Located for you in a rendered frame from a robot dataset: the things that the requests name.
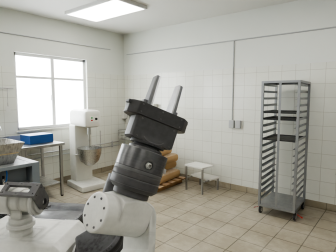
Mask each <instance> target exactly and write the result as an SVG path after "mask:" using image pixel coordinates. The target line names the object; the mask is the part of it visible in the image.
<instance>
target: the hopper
mask: <svg viewBox="0 0 336 252"><path fill-rule="evenodd" d="M24 143H25V142H23V141H18V140H14V139H9V138H0V166H1V165H7V164H13V163H14V162H15V160H16V158H17V156H18V154H19V152H20V150H21V148H22V147H23V145H24Z"/></svg>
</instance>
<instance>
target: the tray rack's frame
mask: <svg viewBox="0 0 336 252"><path fill-rule="evenodd" d="M301 83H302V84H311V82H309V81H304V80H274V81H261V112H260V144H259V176H258V208H259V206H261V210H263V207H265V208H270V209H274V210H279V211H284V212H288V213H293V215H294V214H295V213H296V218H297V213H298V211H297V210H298V209H299V208H300V206H301V205H302V203H304V206H303V207H305V198H303V197H299V198H298V199H297V201H296V197H297V196H296V193H297V171H298V148H299V126H300V104H301ZM264 84H270V85H279V100H278V126H277V153H276V180H275V192H271V193H269V194H268V195H267V196H266V197H265V198H264V199H263V200H261V198H260V196H261V183H262V180H261V177H262V173H261V170H262V166H261V164H262V151H263V147H262V144H263V140H262V138H263V123H264V120H263V117H264V113H263V111H264V106H263V104H264V90H265V86H264ZM282 85H298V91H297V114H296V137H295V160H294V183H293V198H291V197H292V195H289V194H284V193H278V176H279V150H280V124H281V98H282ZM292 202H293V205H291V203H292Z"/></svg>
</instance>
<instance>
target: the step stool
mask: <svg viewBox="0 0 336 252"><path fill-rule="evenodd" d="M184 165H185V189H186V190H187V189H188V178H191V177H196V178H199V185H201V195H203V190H204V183H206V182H210V181H213V180H216V190H219V178H220V177H219V176H215V175H211V174H207V173H204V169H208V168H212V167H214V166H213V165H211V164H206V163H201V162H197V161H196V162H191V163H187V164H184ZM188 167H191V168H196V169H200V170H201V172H198V173H194V174H191V175H190V176H188ZM204 180H205V181H204Z"/></svg>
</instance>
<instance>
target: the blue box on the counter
mask: <svg viewBox="0 0 336 252"><path fill-rule="evenodd" d="M20 141H21V142H24V144H28V145H34V144H42V143H49V142H53V141H54V138H53V133H48V132H37V133H28V134H20Z"/></svg>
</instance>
